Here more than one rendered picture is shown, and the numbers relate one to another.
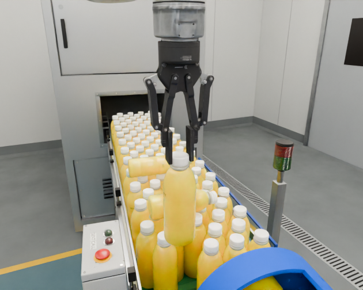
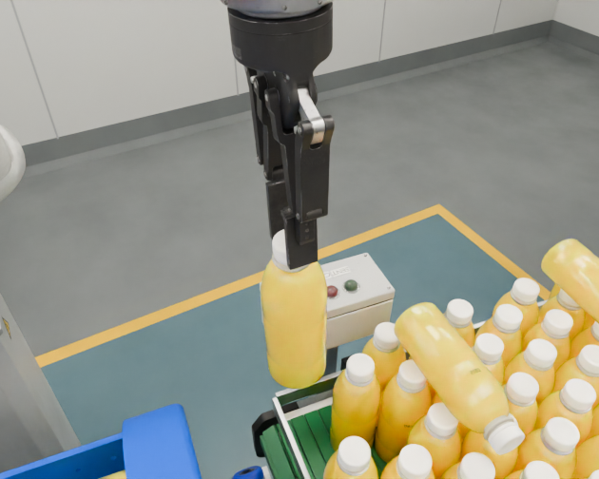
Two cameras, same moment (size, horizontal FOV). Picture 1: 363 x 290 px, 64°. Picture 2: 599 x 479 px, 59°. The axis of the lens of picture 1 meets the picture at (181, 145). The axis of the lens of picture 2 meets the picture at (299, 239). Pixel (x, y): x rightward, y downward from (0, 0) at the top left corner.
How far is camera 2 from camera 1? 0.67 m
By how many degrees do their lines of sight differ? 73
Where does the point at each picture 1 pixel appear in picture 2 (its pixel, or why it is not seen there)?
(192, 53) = (241, 44)
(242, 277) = (137, 440)
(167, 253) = (342, 388)
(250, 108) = not seen: outside the picture
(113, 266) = not seen: hidden behind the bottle
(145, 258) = not seen: hidden behind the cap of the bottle
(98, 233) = (351, 275)
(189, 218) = (271, 346)
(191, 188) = (271, 303)
